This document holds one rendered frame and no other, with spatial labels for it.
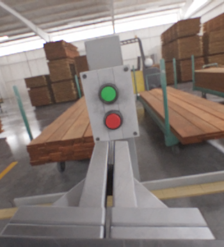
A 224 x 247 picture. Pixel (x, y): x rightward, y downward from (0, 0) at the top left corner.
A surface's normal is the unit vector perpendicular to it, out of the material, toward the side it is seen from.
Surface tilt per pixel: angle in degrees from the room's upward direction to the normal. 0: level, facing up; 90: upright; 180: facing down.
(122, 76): 90
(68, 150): 90
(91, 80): 90
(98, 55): 90
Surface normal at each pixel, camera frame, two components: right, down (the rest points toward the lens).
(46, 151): -0.02, 0.29
